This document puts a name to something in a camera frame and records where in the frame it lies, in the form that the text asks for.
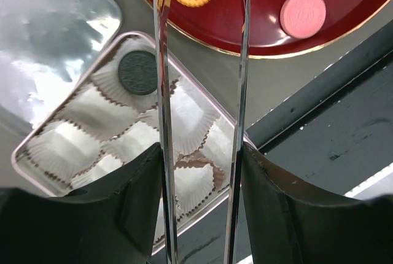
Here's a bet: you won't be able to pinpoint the pink cookie tin box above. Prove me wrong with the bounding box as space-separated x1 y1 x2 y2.
11 31 255 255

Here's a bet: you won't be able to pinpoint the black sandwich cookie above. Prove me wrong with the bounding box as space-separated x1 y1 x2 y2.
117 50 158 96

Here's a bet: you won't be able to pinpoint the metal tongs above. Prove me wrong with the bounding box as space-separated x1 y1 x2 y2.
153 0 251 263

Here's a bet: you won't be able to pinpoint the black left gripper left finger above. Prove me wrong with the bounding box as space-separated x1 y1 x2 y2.
1 143 163 263

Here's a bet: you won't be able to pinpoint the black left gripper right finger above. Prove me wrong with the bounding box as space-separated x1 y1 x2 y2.
241 146 392 263

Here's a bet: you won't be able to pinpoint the silver tin lid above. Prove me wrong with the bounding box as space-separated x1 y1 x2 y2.
1 0 122 126

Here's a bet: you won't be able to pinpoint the pink sandwich cookie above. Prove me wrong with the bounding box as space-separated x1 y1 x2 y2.
280 0 327 39

